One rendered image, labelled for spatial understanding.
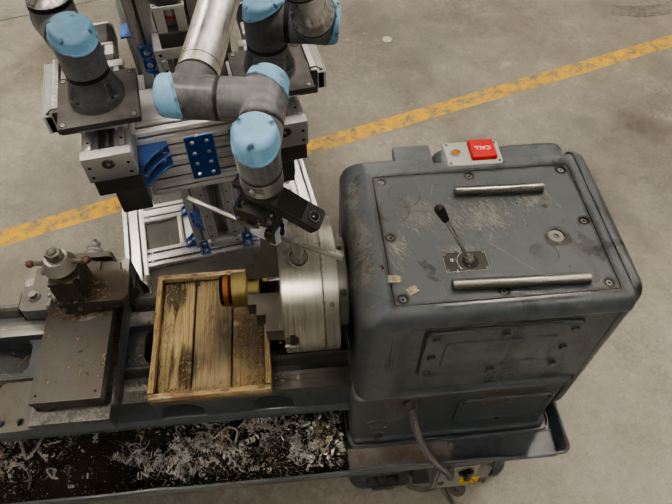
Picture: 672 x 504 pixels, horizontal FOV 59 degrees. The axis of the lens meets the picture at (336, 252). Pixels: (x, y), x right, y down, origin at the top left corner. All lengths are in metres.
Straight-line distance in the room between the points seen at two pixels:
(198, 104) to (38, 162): 2.57
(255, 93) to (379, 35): 3.09
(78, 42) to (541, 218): 1.20
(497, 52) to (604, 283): 2.85
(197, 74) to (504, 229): 0.71
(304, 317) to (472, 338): 0.36
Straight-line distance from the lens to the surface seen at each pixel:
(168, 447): 1.89
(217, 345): 1.59
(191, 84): 1.04
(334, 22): 1.69
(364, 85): 3.66
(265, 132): 0.93
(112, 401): 1.56
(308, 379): 1.55
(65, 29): 1.74
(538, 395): 1.70
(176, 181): 2.01
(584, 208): 1.45
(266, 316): 1.36
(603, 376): 2.72
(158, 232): 2.73
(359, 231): 1.31
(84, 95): 1.80
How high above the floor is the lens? 2.28
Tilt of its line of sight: 54 degrees down
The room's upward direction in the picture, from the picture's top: straight up
